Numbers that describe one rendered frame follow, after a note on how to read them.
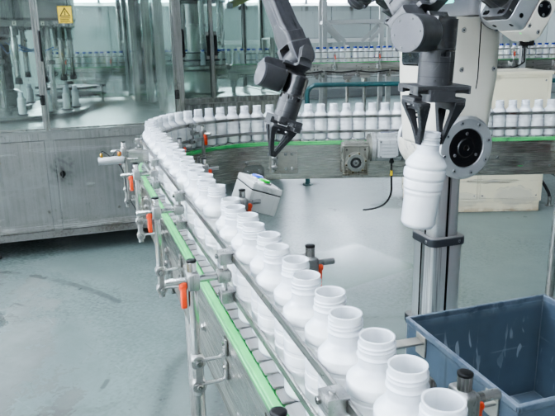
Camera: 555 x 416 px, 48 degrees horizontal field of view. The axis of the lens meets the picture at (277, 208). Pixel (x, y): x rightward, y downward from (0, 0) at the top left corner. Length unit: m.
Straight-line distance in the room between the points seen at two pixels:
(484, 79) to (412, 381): 1.11
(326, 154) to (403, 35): 1.97
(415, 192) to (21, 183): 3.73
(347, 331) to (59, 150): 3.94
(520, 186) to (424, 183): 4.62
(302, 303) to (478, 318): 0.57
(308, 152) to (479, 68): 1.47
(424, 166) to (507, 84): 4.44
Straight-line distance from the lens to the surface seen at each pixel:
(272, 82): 1.47
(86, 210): 4.58
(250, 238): 0.98
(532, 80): 5.54
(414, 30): 0.97
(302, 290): 0.76
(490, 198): 5.61
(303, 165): 2.91
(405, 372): 0.60
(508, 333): 1.33
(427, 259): 1.70
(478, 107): 1.60
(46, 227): 4.61
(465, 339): 1.27
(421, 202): 1.07
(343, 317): 0.69
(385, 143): 2.77
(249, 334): 1.00
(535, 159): 3.15
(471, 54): 1.56
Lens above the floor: 1.45
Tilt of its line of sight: 15 degrees down
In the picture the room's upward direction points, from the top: 1 degrees counter-clockwise
